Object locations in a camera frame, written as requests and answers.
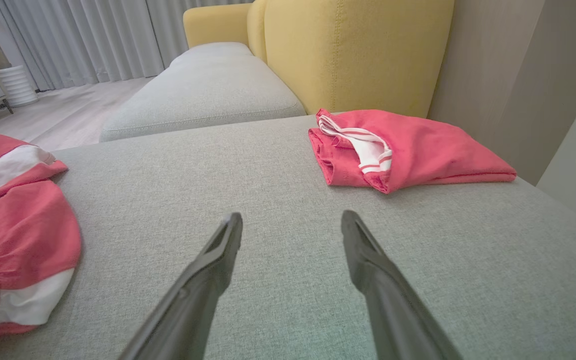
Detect small grey sofa cushion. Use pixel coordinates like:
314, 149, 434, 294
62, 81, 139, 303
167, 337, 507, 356
99, 41, 308, 144

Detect red and white shorts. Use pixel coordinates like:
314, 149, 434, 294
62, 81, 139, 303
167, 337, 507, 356
0, 130, 83, 351

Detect red basketball jersey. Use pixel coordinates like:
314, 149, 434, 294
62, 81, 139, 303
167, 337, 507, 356
308, 108, 518, 195

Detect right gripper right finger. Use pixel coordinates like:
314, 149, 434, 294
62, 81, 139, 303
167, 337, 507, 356
340, 210, 464, 360

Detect light grey curtain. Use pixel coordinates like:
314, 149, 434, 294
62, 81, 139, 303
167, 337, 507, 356
0, 0, 255, 92

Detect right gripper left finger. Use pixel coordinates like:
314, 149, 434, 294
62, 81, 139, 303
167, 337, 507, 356
118, 212, 244, 360

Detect yellow sofa armrest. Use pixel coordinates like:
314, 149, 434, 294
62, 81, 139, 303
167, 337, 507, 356
183, 2, 254, 50

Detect yellow sofa backrest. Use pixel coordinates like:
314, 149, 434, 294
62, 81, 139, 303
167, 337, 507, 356
247, 0, 455, 119

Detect large grey sofa cushion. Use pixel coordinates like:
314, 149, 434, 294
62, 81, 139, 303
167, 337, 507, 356
0, 112, 576, 360

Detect white ribbed pot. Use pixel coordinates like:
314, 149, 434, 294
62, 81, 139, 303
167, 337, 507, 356
0, 65, 39, 108

